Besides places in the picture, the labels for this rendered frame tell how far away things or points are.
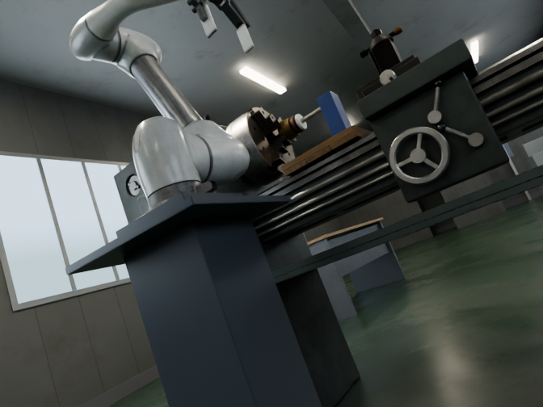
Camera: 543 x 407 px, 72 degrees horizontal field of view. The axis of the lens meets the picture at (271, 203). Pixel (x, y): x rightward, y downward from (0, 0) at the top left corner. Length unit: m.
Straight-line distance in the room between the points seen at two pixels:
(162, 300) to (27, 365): 2.88
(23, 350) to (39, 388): 0.32
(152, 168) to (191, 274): 0.31
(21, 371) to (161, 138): 2.96
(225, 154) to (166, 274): 0.41
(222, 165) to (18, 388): 2.93
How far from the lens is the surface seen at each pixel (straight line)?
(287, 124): 1.54
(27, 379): 3.77
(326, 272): 3.30
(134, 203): 1.83
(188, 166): 1.03
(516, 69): 1.24
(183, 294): 0.91
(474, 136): 1.08
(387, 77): 1.16
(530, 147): 7.56
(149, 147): 1.04
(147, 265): 0.98
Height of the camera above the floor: 0.55
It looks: 10 degrees up
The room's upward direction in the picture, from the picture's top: 21 degrees counter-clockwise
